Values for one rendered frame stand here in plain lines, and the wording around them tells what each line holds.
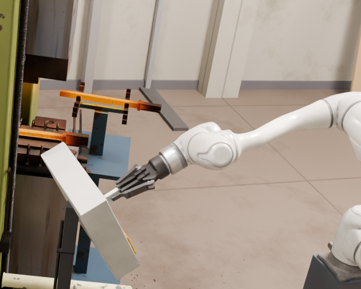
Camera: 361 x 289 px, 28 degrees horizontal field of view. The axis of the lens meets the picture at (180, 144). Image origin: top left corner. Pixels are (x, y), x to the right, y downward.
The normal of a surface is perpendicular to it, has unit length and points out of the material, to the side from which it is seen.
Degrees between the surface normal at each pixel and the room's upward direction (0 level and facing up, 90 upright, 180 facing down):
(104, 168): 0
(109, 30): 90
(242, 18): 90
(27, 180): 90
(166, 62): 90
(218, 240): 0
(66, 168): 30
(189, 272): 0
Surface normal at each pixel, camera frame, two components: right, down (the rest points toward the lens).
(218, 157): 0.17, 0.14
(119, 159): 0.17, -0.88
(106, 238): 0.46, 0.46
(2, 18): 0.05, 0.45
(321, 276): -0.91, 0.04
